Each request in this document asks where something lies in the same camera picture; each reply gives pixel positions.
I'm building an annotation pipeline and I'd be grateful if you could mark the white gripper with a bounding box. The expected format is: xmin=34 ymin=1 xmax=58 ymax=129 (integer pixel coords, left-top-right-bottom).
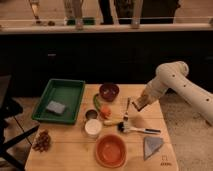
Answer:
xmin=143 ymin=77 xmax=168 ymax=102

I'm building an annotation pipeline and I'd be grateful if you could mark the wooden board eraser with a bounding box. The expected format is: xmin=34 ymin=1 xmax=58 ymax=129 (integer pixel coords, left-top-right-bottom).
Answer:
xmin=132 ymin=95 xmax=150 ymax=112

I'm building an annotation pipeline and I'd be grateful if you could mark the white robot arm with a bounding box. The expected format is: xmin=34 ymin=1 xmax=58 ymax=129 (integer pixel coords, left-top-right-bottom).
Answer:
xmin=142 ymin=61 xmax=213 ymax=125

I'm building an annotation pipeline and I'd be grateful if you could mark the purple bowl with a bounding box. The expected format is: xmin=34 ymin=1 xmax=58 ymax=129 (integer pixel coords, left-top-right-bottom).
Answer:
xmin=99 ymin=83 xmax=119 ymax=102

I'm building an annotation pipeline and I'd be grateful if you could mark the orange bowl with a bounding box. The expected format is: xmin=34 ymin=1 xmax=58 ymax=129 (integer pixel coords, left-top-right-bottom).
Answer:
xmin=94 ymin=134 xmax=127 ymax=168

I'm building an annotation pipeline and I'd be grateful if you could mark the silver fork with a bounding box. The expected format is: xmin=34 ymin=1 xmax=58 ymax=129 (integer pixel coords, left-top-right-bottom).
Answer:
xmin=123 ymin=97 xmax=131 ymax=121

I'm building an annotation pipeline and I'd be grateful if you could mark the black dish brush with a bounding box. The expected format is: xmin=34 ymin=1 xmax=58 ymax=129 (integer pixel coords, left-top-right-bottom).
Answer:
xmin=117 ymin=122 xmax=161 ymax=134

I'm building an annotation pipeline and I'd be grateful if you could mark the toy carrot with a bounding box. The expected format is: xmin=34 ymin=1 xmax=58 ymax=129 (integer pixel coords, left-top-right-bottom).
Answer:
xmin=100 ymin=105 xmax=111 ymax=119

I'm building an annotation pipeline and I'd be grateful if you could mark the grey triangular cloth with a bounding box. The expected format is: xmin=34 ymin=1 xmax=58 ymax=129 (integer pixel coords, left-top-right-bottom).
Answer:
xmin=143 ymin=136 xmax=164 ymax=160

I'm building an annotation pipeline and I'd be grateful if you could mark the yellow toy banana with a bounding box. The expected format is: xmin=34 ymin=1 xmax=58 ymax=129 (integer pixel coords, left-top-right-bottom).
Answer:
xmin=103 ymin=119 xmax=122 ymax=126

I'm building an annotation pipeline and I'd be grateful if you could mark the green toy pepper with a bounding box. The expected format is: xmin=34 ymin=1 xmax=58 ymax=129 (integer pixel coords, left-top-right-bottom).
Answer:
xmin=93 ymin=94 xmax=101 ymax=112

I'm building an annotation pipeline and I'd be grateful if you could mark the small metal cup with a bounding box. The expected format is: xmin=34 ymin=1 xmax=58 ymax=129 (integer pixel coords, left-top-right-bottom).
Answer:
xmin=85 ymin=109 xmax=98 ymax=120

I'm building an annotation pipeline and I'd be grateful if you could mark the white round cup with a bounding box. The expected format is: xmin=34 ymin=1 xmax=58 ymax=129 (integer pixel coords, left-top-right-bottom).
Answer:
xmin=84 ymin=119 xmax=102 ymax=137

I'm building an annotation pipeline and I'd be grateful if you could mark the green plastic tray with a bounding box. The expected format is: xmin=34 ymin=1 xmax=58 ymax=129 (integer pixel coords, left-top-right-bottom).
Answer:
xmin=32 ymin=79 xmax=85 ymax=124

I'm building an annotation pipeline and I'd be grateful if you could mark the green box on counter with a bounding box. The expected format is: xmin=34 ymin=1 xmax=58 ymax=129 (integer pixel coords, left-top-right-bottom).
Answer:
xmin=66 ymin=17 xmax=95 ymax=25

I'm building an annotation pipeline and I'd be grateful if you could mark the grey sponge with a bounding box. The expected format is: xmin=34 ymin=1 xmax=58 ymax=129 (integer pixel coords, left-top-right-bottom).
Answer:
xmin=46 ymin=101 xmax=66 ymax=114

